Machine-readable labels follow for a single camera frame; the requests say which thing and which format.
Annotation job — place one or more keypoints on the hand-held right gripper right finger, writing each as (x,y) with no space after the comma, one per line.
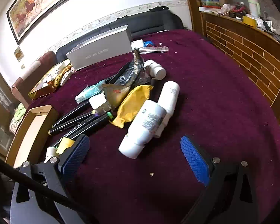
(196,161)

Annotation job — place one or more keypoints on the black item on sofa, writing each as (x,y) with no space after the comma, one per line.
(158,8)

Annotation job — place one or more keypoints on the framed horse painting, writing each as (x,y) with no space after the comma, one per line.
(49,7)

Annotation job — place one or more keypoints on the blue plastic wrapper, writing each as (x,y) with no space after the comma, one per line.
(148,43)

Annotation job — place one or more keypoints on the maroon velvet tablecloth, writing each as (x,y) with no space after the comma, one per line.
(212,86)

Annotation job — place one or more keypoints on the small yellow box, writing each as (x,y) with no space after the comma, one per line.
(249,21)

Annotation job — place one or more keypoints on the clear blister strips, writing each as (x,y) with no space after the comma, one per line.
(154,49)

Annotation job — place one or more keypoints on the white car key fob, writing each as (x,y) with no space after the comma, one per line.
(65,76)

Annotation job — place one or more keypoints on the white power adapter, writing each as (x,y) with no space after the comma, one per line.
(137,44)

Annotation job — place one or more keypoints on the wooden glass cabinet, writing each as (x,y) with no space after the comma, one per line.
(0,102)

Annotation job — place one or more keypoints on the white green tumbler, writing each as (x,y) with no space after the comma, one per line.
(253,3)

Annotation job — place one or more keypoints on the white bottle green label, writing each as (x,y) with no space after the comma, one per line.
(50,154)
(155,68)

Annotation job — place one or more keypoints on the red item on counter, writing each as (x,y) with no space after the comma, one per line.
(238,8)

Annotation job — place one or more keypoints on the slender white plastic bottle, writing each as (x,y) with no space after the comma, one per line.
(169,98)

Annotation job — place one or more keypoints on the brown fabric armchair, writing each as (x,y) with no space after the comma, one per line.
(47,59)

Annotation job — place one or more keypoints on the yellow wall label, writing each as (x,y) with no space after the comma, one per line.
(18,53)

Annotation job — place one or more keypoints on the leaf patterned blanket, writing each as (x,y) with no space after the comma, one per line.
(15,124)

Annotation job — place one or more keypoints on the black gold patterned packet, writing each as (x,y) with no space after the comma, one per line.
(128,72)

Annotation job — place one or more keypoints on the teal white tissue packet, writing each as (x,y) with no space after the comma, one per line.
(89,93)

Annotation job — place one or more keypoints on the large white plastic bottle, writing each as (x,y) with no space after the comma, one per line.
(144,126)

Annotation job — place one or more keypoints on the gold foil box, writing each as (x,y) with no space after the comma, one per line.
(42,91)

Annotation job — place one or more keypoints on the black leather sofa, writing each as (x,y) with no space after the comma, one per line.
(154,21)

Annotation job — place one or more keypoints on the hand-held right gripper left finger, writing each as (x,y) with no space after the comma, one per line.
(75,154)

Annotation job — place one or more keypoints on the small yellow jar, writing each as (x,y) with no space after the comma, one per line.
(65,143)

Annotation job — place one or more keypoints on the green cloth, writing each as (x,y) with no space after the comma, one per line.
(19,110)

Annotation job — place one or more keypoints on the brown foil packet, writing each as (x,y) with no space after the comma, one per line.
(116,96)

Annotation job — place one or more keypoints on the brown cardboard box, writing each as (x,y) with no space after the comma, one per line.
(25,140)

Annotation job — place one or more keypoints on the grey cardboard shoe box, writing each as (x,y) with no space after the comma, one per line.
(100,49)

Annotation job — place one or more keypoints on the yellow packet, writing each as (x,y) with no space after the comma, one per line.
(133,102)

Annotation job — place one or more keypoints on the black marker green tip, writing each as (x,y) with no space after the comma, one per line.
(91,126)

